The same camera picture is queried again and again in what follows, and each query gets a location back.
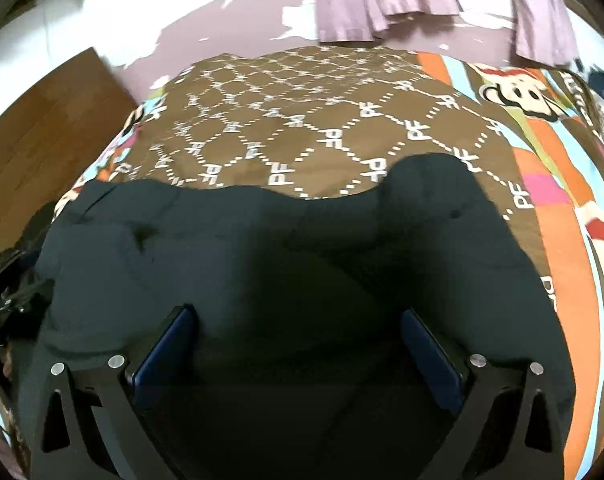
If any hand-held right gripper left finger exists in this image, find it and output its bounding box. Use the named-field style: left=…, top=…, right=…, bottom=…
left=28, top=304, right=199, bottom=480

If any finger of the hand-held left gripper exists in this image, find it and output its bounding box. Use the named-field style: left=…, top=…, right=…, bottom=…
left=0, top=247, right=51, bottom=308

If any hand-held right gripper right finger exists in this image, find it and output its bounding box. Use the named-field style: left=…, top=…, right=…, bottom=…
left=400, top=308, right=567, bottom=480

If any dark hooded sweatshirt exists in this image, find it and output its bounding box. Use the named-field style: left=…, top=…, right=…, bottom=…
left=12, top=152, right=579, bottom=480

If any brown wooden headboard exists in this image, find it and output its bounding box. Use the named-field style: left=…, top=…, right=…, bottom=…
left=0, top=47, right=141, bottom=261

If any printed cartoon blanket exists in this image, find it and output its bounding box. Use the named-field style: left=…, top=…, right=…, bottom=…
left=0, top=45, right=604, bottom=480

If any narrow purple curtain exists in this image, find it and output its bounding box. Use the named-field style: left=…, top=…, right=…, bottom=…
left=509, top=0, right=581, bottom=67

